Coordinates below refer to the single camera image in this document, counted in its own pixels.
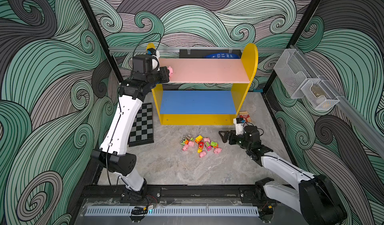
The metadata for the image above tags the black panel behind shelf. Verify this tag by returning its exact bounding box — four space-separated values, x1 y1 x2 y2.
179 49 242 58

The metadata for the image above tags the black white chessboard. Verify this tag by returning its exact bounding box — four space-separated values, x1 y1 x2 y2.
128 103 154 147

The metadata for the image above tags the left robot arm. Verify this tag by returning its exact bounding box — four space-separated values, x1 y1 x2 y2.
91 49 170 192

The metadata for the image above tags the yellow toy shelf unit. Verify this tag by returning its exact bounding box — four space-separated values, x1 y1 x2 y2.
152 43 259 126

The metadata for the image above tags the red yellow bulldozer toy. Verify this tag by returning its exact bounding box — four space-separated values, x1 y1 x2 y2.
198 141 204 154

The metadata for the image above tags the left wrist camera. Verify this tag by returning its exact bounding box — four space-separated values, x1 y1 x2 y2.
146 48 160 71

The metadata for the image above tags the green orange flatbed truck toy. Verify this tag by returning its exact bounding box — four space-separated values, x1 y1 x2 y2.
210 141 219 148

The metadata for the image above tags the white slotted cable duct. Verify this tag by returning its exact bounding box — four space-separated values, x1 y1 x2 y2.
85 206 259 217

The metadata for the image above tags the yellow dump truck toy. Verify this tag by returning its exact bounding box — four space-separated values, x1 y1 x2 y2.
195 136 203 144

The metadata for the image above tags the magenta brown truck toy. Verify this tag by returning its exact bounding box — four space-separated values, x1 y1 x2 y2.
205 142 213 151

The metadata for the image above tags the small clear plastic bin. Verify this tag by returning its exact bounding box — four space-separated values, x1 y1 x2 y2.
301 78 340 111

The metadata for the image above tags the red patterned small box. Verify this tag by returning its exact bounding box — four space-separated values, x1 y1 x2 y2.
239 111 252 123

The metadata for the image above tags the large clear plastic bin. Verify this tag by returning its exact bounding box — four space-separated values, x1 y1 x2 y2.
274 49 311 99

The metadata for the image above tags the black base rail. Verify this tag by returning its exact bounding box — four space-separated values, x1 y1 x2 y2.
80 185 319 204

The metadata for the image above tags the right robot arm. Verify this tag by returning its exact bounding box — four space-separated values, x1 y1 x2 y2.
219 125 348 225

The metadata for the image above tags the blue oval basket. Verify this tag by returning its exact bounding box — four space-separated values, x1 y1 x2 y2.
204 52 240 59

